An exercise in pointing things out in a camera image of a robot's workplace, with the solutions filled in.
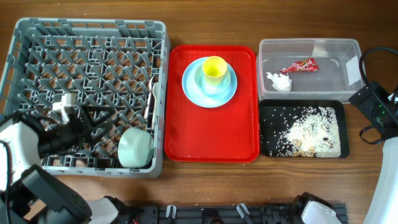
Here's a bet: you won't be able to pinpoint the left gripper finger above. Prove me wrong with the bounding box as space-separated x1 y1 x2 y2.
77 105 116 120
91 122 113 140

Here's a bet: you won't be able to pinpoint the light green bowl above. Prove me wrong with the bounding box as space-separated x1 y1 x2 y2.
118 128 154 168

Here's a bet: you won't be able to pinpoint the white plastic spoon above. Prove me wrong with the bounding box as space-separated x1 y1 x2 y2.
152 82 159 130

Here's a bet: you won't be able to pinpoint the rice and peanut leftovers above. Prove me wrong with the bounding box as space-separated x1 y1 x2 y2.
259 106 341 158

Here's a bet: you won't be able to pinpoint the red snack wrapper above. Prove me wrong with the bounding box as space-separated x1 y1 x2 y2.
280 57 319 73

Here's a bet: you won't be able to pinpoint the light blue plate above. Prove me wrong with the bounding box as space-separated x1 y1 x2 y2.
182 57 238 108

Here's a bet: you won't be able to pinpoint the white tissue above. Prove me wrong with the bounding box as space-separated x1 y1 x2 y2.
266 72 292 91

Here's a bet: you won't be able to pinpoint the light green small plate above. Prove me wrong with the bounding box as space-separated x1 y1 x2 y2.
194 65 231 95

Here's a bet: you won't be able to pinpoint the yellow plastic cup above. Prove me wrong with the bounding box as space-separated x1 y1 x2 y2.
202 56 228 86

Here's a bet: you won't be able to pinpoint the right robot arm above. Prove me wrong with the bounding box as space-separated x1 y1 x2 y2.
289 82 397 224

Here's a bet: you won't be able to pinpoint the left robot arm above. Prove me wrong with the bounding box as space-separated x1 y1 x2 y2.
1 106 126 223

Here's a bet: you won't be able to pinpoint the grey plastic dishwasher rack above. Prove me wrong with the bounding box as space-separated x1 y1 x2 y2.
1 18 170 178

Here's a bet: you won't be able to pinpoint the black plastic tray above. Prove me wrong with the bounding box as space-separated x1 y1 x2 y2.
259 100 350 158

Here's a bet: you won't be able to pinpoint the clear plastic bin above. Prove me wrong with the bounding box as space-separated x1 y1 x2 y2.
257 38 364 103

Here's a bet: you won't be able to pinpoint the red plastic tray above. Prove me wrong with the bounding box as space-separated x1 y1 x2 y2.
164 45 259 163

